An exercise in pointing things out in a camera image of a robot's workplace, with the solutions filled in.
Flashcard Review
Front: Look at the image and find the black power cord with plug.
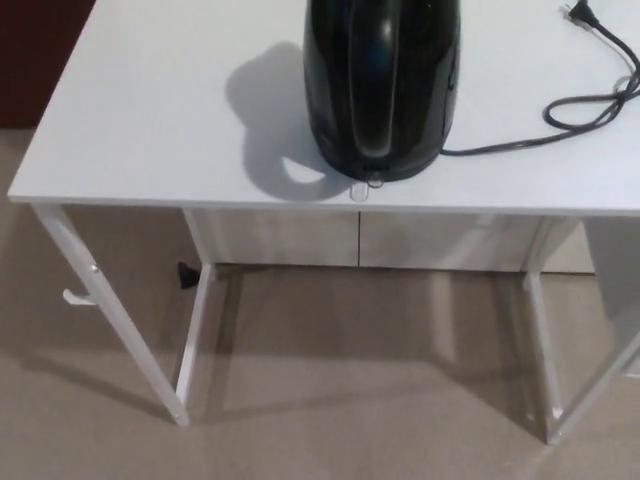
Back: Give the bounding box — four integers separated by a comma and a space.
439, 0, 640, 157

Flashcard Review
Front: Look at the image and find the white table with metal frame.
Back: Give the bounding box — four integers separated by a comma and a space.
7, 0, 640, 445

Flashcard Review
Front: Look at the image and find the dark red wall panel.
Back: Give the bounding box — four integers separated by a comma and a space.
0, 0, 96, 132

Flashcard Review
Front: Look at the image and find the black electric kettle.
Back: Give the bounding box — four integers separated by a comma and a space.
303, 0, 461, 182

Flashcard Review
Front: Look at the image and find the white hook on table leg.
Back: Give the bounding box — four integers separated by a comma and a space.
62, 288, 104, 307

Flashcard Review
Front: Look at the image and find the black kettle base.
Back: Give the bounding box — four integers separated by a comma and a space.
327, 149, 442, 184

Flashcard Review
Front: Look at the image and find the clear kettle switch lever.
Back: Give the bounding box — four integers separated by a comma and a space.
348, 170, 386, 203

